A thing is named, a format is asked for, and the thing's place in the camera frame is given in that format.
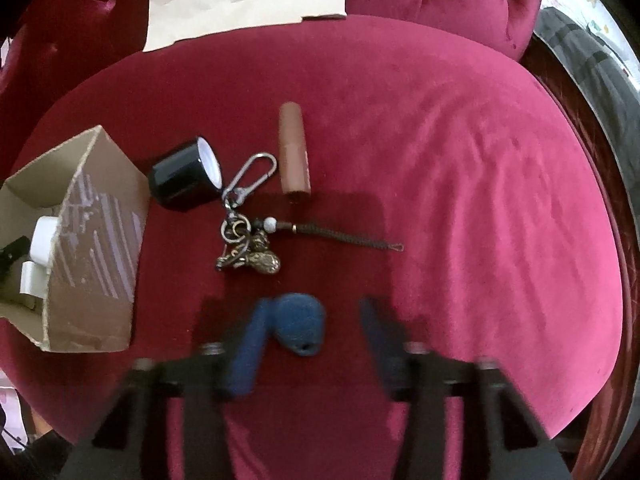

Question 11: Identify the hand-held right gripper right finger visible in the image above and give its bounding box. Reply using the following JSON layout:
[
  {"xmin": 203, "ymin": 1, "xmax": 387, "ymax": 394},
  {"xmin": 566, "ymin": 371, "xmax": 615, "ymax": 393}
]
[{"xmin": 357, "ymin": 296, "xmax": 571, "ymax": 480}]

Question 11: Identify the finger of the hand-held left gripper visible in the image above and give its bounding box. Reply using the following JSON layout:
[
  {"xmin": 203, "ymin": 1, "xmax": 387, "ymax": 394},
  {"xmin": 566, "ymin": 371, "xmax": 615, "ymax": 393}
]
[{"xmin": 0, "ymin": 236, "xmax": 31, "ymax": 281}]

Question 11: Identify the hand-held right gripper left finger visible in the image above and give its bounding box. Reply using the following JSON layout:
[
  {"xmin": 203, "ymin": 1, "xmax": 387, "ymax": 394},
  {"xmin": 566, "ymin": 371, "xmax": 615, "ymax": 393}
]
[{"xmin": 65, "ymin": 297, "xmax": 273, "ymax": 480}]

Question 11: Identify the small white charger plug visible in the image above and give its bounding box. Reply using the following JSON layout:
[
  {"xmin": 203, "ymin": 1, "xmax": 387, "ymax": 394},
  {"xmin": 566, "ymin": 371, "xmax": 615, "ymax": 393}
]
[{"xmin": 20, "ymin": 260, "xmax": 51, "ymax": 297}]

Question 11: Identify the large white charger plug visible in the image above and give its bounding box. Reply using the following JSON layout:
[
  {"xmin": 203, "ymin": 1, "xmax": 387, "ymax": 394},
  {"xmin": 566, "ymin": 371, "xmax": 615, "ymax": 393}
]
[{"xmin": 31, "ymin": 215, "xmax": 63, "ymax": 267}]

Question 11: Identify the blue key fob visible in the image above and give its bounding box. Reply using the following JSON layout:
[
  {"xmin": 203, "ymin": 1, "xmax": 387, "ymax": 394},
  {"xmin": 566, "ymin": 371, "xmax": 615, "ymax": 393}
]
[{"xmin": 270, "ymin": 292, "xmax": 327, "ymax": 358}]

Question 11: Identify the cardboard box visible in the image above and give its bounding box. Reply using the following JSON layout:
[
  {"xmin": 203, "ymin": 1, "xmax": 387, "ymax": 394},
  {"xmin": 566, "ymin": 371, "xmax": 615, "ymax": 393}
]
[{"xmin": 0, "ymin": 125, "xmax": 151, "ymax": 353}]

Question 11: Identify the carabiner keychain with charms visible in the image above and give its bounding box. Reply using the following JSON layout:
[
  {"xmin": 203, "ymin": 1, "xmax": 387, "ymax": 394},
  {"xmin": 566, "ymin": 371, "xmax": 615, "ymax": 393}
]
[{"xmin": 215, "ymin": 152, "xmax": 405, "ymax": 277}]

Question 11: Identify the black cylindrical cap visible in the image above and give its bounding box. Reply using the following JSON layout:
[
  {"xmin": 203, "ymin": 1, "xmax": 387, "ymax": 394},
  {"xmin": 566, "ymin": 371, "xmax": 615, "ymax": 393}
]
[{"xmin": 147, "ymin": 135, "xmax": 223, "ymax": 211}]

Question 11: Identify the brown lipstick tube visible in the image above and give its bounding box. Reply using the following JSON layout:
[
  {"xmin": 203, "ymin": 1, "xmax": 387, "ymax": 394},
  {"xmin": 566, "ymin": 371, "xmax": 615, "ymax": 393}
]
[{"xmin": 277, "ymin": 102, "xmax": 312, "ymax": 203}]

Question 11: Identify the red velvet tufted armchair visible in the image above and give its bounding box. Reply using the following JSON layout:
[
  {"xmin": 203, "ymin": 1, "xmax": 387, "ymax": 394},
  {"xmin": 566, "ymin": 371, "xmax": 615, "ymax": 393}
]
[{"xmin": 0, "ymin": 0, "xmax": 636, "ymax": 480}]

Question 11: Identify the brown paper sheet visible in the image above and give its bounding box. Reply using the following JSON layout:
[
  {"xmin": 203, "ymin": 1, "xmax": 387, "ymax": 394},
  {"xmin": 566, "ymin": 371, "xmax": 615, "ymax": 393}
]
[{"xmin": 142, "ymin": 0, "xmax": 351, "ymax": 53}]

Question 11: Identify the grey plaid blanket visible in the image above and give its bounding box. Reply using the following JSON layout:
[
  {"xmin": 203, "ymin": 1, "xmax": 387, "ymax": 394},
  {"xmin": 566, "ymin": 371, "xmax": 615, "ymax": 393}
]
[{"xmin": 532, "ymin": 5, "xmax": 640, "ymax": 161}]

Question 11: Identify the dark wooden bed frame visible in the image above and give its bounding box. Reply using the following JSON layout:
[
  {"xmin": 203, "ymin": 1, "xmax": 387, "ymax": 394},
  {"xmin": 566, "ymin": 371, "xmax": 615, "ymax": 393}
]
[{"xmin": 520, "ymin": 35, "xmax": 640, "ymax": 461}]

